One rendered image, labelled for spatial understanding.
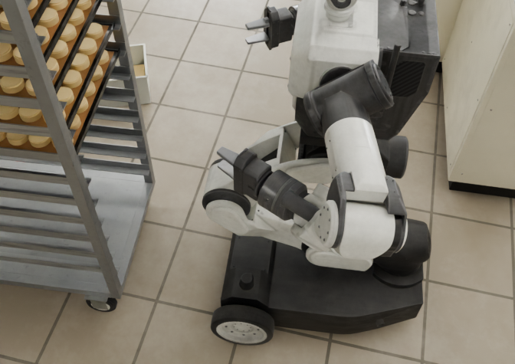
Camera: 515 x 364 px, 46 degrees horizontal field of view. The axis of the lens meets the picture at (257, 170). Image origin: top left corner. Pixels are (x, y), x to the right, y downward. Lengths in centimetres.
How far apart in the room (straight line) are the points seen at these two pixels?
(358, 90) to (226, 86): 167
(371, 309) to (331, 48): 97
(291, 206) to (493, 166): 127
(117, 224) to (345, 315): 83
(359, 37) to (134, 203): 118
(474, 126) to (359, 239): 127
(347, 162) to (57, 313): 140
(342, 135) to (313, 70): 23
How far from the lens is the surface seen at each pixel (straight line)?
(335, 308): 193
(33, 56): 124
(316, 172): 155
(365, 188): 98
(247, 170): 127
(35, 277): 209
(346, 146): 103
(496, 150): 229
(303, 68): 126
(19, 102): 140
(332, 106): 111
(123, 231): 212
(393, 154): 157
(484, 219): 245
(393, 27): 131
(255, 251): 198
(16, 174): 162
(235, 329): 198
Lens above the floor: 189
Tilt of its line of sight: 51 degrees down
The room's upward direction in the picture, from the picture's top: 2 degrees clockwise
